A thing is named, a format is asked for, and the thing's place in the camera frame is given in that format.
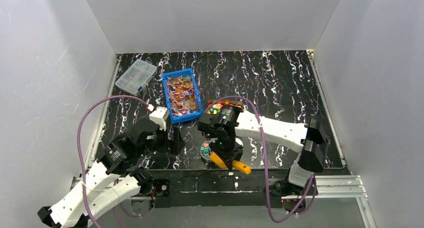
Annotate dark tin of star candies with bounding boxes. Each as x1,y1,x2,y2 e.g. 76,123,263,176
206,100,244,115

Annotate blue plastic candy bin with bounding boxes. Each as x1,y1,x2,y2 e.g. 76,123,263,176
162,68,203,124

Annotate yellow plastic scoop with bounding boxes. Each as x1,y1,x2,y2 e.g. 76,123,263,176
209,153,252,175

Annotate white round jar lid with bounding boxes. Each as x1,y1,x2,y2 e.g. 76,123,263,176
234,138,244,148

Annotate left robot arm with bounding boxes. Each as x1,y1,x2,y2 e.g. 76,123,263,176
37,119,185,228

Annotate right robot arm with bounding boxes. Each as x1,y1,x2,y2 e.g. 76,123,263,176
197,105,330,187

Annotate clear round plastic jar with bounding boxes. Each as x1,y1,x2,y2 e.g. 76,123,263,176
199,141,212,161

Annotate clear compartment organizer box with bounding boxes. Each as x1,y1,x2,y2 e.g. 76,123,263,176
115,59,158,96

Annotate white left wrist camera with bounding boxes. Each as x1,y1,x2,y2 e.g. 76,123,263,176
148,106,170,131

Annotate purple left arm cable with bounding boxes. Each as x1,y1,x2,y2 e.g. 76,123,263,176
76,95,157,228

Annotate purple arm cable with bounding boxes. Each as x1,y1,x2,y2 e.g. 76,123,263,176
76,95,157,228
205,96,317,224

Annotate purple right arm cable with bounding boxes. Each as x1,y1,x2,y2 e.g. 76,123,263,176
205,96,317,224

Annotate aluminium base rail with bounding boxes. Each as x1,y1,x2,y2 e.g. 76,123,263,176
88,175,376,228

